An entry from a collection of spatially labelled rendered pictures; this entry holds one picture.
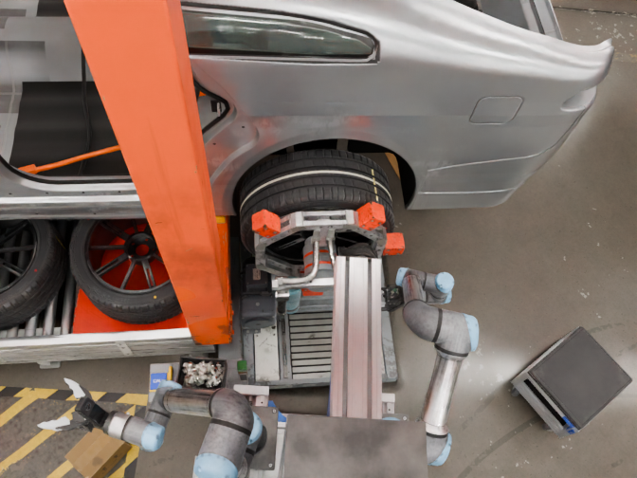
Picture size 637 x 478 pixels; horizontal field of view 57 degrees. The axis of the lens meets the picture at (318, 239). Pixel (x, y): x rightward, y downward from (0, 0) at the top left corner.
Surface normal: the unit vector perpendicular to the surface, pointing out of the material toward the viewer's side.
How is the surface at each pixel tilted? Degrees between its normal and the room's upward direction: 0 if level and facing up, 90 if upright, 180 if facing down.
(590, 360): 0
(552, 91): 81
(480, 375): 0
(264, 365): 0
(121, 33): 90
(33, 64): 55
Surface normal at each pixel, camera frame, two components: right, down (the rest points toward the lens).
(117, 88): 0.08, 0.89
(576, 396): 0.07, -0.45
